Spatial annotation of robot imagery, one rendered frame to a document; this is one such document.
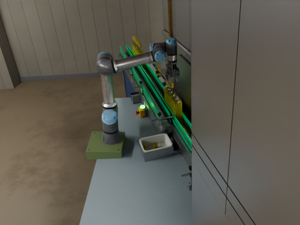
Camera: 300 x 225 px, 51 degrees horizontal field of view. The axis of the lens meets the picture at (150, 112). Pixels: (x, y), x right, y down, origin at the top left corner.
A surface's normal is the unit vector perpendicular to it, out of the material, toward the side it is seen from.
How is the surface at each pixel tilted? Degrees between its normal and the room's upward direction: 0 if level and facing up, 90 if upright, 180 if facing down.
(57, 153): 0
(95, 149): 4
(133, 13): 90
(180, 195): 0
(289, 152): 90
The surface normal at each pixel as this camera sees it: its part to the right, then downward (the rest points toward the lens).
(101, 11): -0.03, 0.51
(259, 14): -0.96, 0.19
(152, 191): -0.07, -0.85
